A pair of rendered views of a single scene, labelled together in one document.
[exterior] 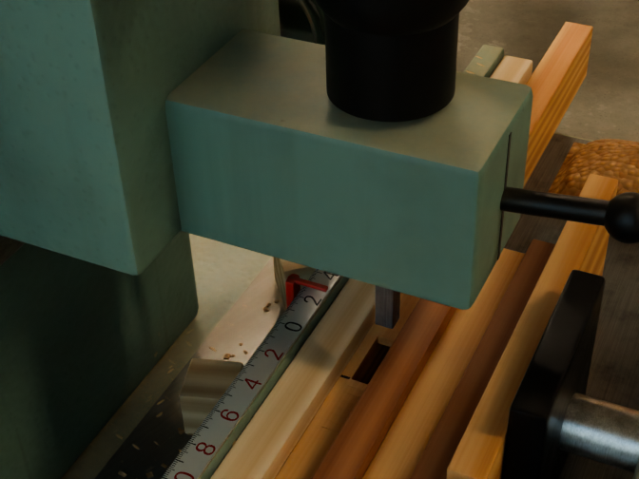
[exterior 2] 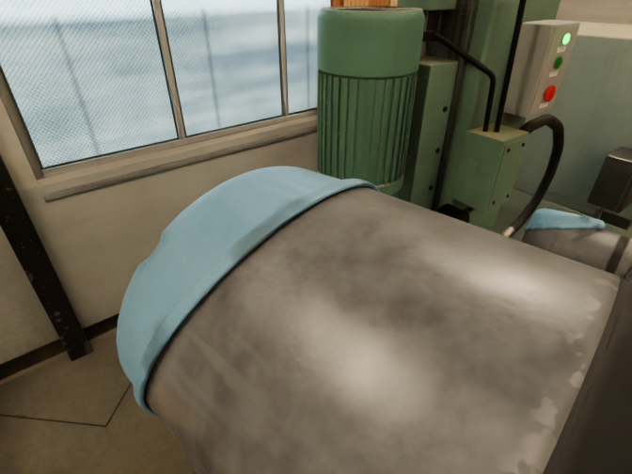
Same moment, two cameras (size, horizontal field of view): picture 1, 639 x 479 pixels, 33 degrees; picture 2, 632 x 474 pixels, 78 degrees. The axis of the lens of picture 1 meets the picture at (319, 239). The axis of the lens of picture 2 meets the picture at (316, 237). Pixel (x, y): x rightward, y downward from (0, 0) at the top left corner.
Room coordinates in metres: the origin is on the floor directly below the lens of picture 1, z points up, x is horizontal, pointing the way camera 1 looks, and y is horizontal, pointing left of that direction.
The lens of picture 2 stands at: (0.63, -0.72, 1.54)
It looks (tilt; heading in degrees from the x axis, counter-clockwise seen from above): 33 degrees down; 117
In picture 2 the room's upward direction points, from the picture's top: straight up
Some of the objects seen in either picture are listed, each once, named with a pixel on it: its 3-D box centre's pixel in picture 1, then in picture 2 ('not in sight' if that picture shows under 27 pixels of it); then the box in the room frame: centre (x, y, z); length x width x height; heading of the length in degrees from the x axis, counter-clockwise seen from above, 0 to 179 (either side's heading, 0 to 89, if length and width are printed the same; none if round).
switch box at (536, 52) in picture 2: not in sight; (538, 69); (0.64, 0.19, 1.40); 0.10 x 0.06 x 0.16; 63
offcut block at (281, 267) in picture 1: (307, 270); not in sight; (0.57, 0.01, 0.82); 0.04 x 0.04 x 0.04; 13
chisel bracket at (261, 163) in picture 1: (348, 173); not in sight; (0.38, -0.01, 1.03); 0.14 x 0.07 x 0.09; 63
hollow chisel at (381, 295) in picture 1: (387, 280); not in sight; (0.37, -0.03, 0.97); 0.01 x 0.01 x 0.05; 63
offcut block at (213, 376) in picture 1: (214, 397); not in sight; (0.46, 0.07, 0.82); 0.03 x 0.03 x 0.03; 81
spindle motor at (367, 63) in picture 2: not in sight; (364, 104); (0.37, -0.03, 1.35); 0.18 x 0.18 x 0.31
